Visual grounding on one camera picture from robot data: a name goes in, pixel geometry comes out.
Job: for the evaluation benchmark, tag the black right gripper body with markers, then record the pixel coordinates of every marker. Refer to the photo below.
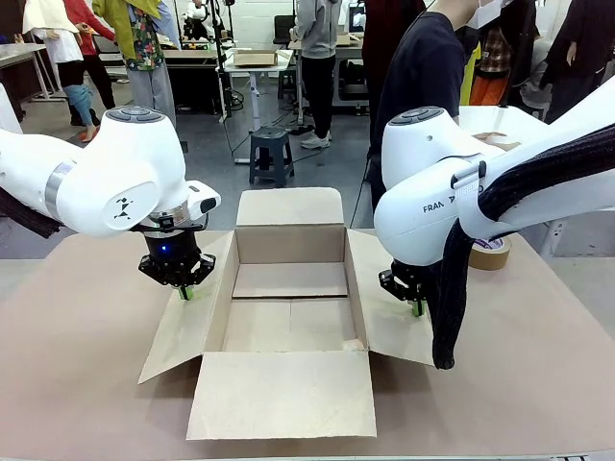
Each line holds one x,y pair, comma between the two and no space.
403,283

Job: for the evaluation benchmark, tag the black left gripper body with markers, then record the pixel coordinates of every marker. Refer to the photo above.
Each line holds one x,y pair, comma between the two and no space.
173,264

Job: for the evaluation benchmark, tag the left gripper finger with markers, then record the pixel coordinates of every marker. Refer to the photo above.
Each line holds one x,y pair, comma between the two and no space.
190,291
182,294

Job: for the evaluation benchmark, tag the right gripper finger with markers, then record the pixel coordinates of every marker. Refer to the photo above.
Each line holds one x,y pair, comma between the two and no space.
422,307
414,308

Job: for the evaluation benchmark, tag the brown cardboard shipping box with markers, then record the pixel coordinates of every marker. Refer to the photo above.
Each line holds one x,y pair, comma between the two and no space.
283,398

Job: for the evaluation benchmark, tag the shallow cardboard box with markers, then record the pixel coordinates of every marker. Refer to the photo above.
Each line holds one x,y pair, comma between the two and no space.
254,58

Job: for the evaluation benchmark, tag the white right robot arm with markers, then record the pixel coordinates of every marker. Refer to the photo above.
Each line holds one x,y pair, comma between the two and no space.
418,158

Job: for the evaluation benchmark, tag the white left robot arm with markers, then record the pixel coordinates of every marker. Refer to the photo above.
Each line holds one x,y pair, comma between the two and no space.
96,168

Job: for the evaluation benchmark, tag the person's left hand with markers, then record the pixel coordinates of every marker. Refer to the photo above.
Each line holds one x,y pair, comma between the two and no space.
495,142

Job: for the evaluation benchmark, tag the brown packing tape roll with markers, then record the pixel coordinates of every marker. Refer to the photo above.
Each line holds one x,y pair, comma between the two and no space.
495,257

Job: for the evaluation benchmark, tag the orange slippers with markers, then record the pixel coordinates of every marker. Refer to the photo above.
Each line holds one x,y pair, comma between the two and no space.
91,135

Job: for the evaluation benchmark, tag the grey plastic stool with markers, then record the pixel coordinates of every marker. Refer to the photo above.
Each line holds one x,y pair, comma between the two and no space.
270,139

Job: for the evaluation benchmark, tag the white side table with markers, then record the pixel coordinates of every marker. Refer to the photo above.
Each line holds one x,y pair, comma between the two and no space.
509,120

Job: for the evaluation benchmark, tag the black tripod stand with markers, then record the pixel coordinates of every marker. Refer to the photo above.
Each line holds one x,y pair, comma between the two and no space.
222,72

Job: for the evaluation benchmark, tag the wooden top workbench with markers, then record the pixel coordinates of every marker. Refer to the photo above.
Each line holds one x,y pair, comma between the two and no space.
192,55

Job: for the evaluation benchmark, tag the person in navy t-shirt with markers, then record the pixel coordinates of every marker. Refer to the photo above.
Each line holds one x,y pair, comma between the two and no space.
423,72

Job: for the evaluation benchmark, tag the white height adjustable desk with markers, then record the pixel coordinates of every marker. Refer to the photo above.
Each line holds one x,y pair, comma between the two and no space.
259,69

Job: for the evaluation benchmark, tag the mannequin with yellow skirt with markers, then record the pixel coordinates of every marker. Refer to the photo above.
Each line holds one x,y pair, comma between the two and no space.
470,77

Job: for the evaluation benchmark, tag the small black stool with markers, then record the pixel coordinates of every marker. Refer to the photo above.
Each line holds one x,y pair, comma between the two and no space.
287,79

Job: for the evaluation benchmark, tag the mannequin yellow jacket floral shirt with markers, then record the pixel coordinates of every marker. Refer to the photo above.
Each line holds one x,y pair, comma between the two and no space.
144,48

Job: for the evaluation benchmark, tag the black office chair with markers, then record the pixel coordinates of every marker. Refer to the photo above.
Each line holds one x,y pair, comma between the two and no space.
115,53

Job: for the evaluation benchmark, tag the white cylindrical air purifier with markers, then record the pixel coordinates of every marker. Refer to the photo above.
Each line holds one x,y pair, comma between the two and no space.
7,115

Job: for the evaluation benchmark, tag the mannequin in maroon dress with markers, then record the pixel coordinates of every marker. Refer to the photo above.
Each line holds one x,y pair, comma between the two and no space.
377,48

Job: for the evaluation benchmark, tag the person in red top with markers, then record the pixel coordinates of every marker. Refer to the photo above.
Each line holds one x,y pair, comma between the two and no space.
93,33

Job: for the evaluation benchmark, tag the mannequin plaid shirt orange trousers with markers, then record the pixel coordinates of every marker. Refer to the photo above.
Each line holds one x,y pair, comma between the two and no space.
492,53

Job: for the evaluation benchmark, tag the mannequin cream top blue trousers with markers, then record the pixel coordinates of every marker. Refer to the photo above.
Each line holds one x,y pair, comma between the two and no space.
60,43

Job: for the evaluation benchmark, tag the person in grey hoodie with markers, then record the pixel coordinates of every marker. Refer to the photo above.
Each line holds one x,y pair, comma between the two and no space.
319,38

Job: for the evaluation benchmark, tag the grey metal table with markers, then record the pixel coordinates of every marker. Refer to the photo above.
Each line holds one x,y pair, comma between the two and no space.
19,50

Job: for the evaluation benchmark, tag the computer monitor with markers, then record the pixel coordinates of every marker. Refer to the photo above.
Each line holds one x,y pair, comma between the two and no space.
358,16

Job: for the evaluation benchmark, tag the white face mask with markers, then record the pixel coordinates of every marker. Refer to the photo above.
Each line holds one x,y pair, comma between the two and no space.
487,12

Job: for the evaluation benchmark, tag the grey frame work table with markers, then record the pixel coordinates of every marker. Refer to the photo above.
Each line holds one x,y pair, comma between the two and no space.
351,48

